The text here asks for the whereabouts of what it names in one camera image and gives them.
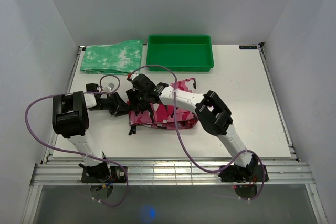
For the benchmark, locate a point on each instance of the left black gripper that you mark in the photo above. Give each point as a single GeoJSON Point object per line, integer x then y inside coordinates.
{"type": "Point", "coordinates": [119, 107]}

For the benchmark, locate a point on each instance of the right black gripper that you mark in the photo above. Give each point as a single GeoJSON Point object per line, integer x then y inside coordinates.
{"type": "Point", "coordinates": [134, 104]}

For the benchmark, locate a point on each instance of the pink camouflage trousers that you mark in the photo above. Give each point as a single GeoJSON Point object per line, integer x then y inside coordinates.
{"type": "Point", "coordinates": [162, 116]}

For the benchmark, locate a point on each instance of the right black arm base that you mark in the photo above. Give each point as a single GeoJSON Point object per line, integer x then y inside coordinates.
{"type": "Point", "coordinates": [234, 174]}

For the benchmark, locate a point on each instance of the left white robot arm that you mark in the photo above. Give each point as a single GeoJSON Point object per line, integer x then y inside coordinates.
{"type": "Point", "coordinates": [71, 121]}

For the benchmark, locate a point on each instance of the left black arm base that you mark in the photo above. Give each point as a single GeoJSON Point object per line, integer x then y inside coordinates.
{"type": "Point", "coordinates": [113, 174]}

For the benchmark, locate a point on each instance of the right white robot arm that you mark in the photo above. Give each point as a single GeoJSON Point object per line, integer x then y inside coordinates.
{"type": "Point", "coordinates": [176, 106]}

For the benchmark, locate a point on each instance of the folded green white trousers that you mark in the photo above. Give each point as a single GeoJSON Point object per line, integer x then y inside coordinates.
{"type": "Point", "coordinates": [120, 58]}

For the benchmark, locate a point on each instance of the green plastic tray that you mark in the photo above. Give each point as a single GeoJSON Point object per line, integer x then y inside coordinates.
{"type": "Point", "coordinates": [180, 53]}

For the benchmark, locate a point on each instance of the dark label sticker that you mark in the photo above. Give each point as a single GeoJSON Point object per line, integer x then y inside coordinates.
{"type": "Point", "coordinates": [248, 47]}

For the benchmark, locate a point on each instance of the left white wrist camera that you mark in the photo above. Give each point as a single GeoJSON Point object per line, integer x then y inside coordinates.
{"type": "Point", "coordinates": [109, 88]}

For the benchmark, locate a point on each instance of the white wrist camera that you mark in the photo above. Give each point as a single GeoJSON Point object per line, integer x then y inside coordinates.
{"type": "Point", "coordinates": [131, 76]}
{"type": "Point", "coordinates": [109, 88]}

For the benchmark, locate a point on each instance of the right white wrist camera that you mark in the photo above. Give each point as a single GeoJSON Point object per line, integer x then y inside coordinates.
{"type": "Point", "coordinates": [131, 76]}

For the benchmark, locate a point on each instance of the aluminium rail frame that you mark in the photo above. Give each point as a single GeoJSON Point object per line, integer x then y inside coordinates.
{"type": "Point", "coordinates": [174, 178]}

